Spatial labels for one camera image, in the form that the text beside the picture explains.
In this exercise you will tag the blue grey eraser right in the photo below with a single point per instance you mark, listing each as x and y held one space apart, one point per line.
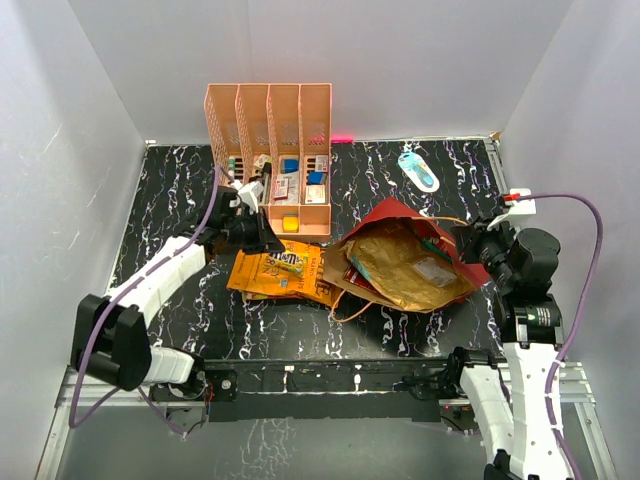
317 178

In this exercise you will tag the colourful candy snack bag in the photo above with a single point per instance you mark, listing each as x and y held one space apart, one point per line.
249 296

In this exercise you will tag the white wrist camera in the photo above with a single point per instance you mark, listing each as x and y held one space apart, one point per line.
518 206
248 194

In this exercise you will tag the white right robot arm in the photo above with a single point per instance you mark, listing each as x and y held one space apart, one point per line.
519 421

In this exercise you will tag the red snack packet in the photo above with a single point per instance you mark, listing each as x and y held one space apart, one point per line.
354 277

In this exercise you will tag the red brown paper bag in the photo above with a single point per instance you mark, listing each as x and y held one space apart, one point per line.
391 216

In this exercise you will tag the white flat box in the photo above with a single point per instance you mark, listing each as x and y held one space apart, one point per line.
315 194

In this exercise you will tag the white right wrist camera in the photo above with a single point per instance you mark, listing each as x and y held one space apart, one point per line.
518 206

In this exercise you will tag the blue grey eraser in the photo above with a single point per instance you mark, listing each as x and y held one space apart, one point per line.
289 165
317 178

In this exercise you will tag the blue white packaged item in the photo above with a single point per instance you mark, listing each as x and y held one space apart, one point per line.
416 169

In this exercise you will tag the peach plastic desk organizer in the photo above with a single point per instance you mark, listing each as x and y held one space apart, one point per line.
282 120

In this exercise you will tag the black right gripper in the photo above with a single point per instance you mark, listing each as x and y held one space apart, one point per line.
467 237

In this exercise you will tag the white red label packet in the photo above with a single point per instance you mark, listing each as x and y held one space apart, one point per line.
286 189

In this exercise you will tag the yellow candy packet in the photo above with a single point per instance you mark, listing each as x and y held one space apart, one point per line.
289 262

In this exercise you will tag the blue grey eraser back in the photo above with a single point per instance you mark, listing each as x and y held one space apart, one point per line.
289 165

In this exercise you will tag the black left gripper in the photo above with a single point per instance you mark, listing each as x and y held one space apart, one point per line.
266 240

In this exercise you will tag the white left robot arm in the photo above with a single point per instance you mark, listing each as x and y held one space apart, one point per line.
111 341

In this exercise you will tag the grey black stapler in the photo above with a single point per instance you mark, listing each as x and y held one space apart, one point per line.
264 177

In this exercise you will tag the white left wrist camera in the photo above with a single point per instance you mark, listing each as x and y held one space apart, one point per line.
248 194

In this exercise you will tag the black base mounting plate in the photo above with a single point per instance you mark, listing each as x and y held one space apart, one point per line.
404 388

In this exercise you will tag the yellow grey stamp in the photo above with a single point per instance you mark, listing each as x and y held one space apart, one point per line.
290 224

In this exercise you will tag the orange snack packet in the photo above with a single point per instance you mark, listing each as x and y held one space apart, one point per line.
252 273

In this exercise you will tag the white red small box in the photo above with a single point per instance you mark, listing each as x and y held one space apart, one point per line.
321 163

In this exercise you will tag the gold snack packet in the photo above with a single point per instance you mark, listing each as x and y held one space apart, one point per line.
411 277

